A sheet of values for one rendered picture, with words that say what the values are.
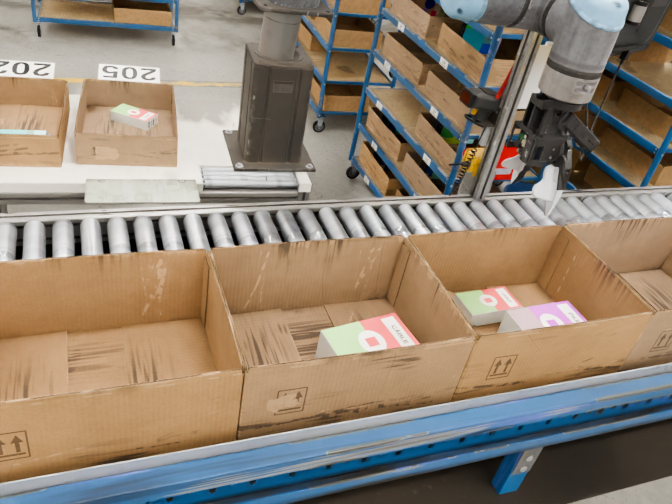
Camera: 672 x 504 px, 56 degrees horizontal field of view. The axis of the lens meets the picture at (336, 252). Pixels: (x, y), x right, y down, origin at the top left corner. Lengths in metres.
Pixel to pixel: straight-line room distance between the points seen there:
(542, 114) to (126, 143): 1.20
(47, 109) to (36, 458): 1.46
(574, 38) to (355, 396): 0.66
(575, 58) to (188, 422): 0.81
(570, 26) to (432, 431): 0.68
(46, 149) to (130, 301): 0.84
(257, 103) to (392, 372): 1.10
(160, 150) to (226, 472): 1.17
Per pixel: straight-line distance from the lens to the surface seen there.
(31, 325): 1.21
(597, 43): 1.10
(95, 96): 2.29
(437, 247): 1.32
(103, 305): 1.18
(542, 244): 1.48
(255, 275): 1.19
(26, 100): 2.29
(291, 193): 1.96
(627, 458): 1.67
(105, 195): 1.82
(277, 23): 1.89
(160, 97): 2.28
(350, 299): 1.31
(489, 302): 1.38
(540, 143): 1.13
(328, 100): 3.98
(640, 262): 1.75
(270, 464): 1.00
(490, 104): 1.99
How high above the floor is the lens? 1.73
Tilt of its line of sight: 36 degrees down
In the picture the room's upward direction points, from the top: 12 degrees clockwise
